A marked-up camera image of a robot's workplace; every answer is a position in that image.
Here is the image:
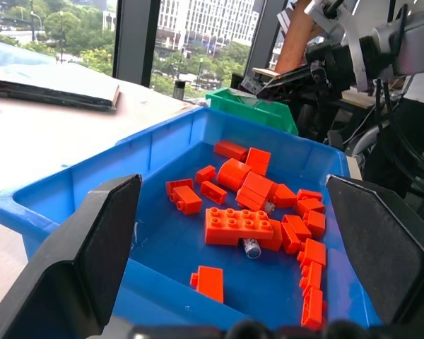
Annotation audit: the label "black flat board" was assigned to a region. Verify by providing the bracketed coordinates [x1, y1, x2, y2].
[0, 77, 122, 113]

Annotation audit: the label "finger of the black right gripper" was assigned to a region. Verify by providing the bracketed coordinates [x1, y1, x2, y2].
[255, 65, 328, 102]

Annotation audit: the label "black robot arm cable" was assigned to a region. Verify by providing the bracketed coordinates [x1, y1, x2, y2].
[372, 3, 424, 186]

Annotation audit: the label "large orange eight-stud brick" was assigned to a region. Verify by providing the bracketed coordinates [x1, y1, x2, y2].
[204, 206, 275, 246]

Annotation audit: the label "orange stacked toy bricks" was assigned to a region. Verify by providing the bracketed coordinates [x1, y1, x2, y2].
[235, 170, 281, 213]

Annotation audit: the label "green plastic bin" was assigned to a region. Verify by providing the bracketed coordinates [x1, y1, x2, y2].
[205, 87, 300, 136]

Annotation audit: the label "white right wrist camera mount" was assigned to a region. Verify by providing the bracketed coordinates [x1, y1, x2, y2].
[302, 0, 371, 93]

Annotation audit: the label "blue plastic bin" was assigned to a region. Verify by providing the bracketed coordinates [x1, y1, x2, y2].
[0, 107, 382, 331]

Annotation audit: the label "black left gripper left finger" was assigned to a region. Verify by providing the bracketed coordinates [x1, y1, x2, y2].
[0, 173, 143, 339]

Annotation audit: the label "dark small cylinder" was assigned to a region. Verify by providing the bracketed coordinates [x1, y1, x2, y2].
[172, 80, 187, 102]

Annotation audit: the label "tan slanted post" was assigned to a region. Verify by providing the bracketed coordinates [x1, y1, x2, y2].
[274, 0, 317, 73]

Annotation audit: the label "orange rounded toy brick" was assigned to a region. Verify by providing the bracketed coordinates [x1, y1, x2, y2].
[216, 157, 253, 193]

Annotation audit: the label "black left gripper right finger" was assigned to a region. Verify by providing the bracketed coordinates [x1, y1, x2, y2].
[325, 174, 424, 326]

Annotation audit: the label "small orange toy brick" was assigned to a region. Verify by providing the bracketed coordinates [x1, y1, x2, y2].
[194, 165, 218, 186]

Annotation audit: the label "dark window pillar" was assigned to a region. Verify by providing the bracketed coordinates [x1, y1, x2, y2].
[245, 0, 289, 81]
[112, 0, 162, 88]

